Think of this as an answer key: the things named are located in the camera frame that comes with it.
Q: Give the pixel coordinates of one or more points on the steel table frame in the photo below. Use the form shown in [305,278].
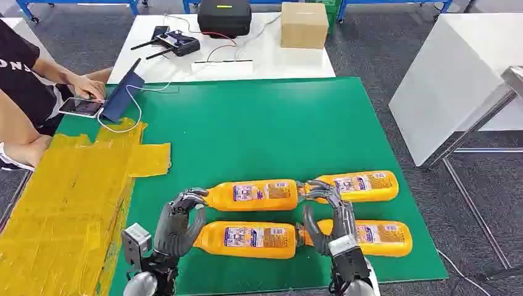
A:
[513,79]

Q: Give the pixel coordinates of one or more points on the large white table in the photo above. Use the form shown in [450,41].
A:
[449,73]

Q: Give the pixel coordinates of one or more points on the person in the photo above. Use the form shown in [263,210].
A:
[16,73]

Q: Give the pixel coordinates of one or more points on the yellow sheet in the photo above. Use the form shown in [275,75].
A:
[61,204]

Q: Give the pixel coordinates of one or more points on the green mat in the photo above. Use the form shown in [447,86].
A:
[245,135]

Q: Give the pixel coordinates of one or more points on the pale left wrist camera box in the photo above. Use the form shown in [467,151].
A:
[135,241]

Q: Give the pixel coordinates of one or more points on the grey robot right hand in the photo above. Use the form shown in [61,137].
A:
[345,222]

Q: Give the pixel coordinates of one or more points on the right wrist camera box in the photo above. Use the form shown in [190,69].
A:
[349,263]

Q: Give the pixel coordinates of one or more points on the orange detergent bottle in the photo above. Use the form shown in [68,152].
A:
[367,186]
[253,196]
[245,239]
[384,239]

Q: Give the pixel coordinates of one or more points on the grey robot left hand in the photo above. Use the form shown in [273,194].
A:
[173,228]

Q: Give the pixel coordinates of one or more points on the black carrying case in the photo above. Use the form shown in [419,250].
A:
[224,20]

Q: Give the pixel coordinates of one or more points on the dark blue tablet case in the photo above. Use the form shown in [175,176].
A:
[120,98]

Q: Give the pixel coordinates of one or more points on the cardboard box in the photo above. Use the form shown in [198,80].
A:
[304,28]

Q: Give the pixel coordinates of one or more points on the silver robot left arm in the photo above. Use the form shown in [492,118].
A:
[141,284]

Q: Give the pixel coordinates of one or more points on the green crate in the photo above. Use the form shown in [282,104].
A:
[333,12]

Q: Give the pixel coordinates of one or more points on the black phone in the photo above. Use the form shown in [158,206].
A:
[160,32]

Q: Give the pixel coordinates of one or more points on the black remote controller with antennas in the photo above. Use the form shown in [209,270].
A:
[182,43]

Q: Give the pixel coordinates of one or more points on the person's right hand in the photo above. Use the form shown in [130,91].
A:
[88,86]

